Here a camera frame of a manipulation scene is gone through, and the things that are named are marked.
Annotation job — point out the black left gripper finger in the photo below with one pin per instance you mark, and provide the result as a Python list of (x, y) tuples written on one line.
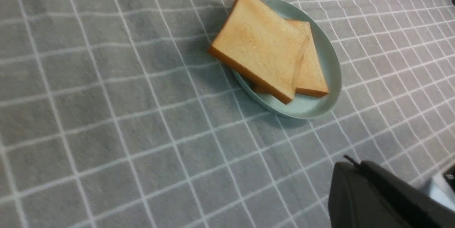
[(365, 195)]

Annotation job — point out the toasted bread slice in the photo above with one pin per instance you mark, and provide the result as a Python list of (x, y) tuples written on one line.
[(311, 68), (262, 46)]

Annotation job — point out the grey checked tablecloth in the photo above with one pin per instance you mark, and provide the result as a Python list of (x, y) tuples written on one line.
[(113, 114)]

